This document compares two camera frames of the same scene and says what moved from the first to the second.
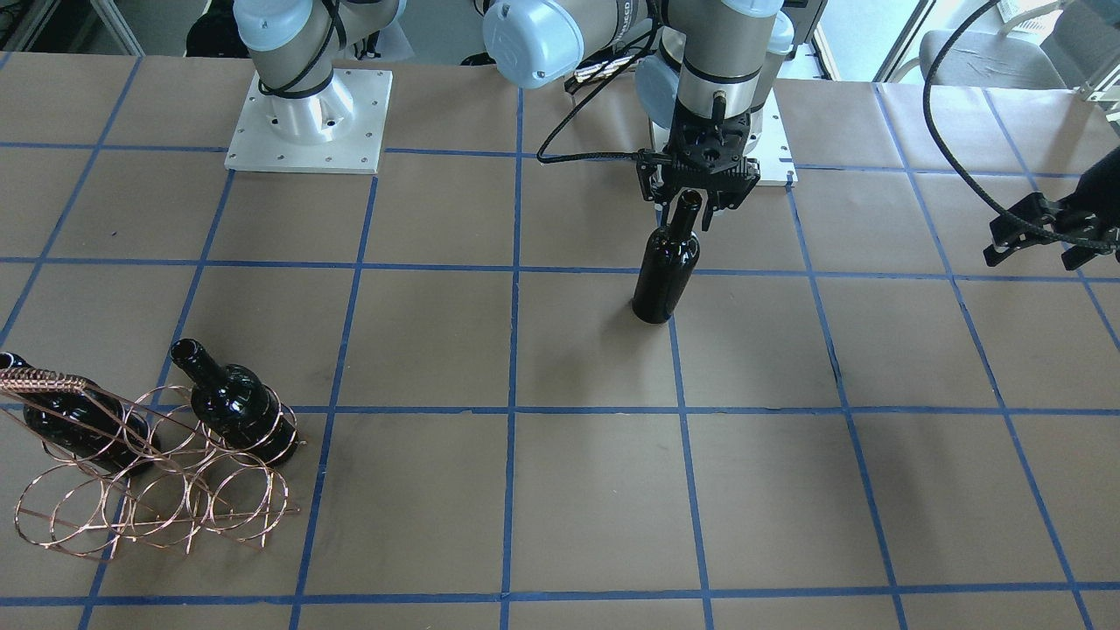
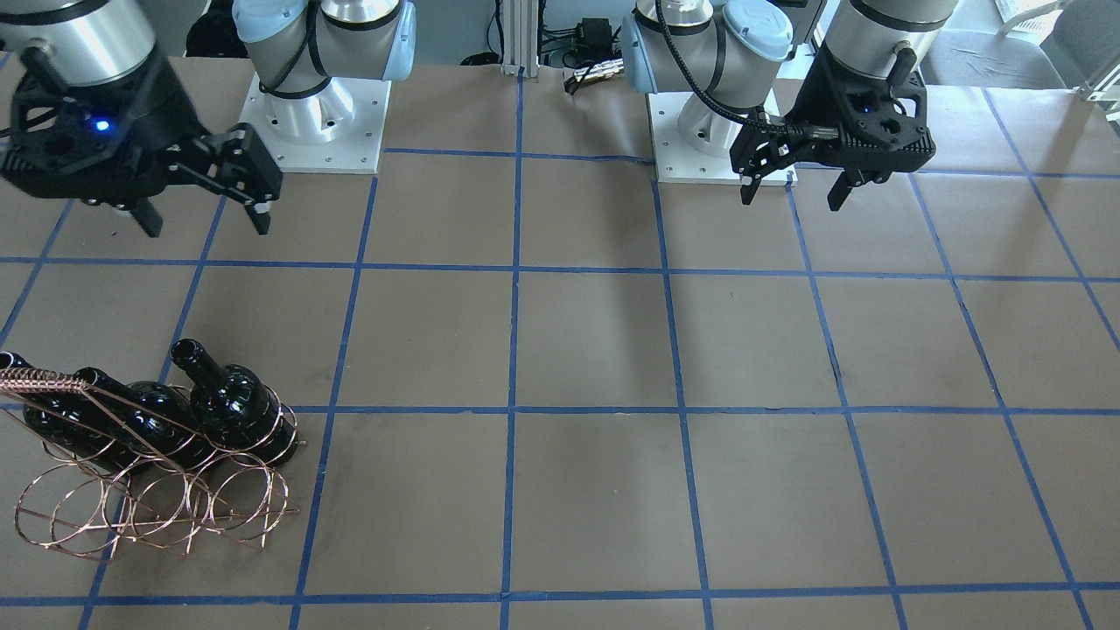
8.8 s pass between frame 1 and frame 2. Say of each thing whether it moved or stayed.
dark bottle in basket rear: stayed
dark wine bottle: moved
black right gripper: moved
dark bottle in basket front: stayed
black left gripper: moved
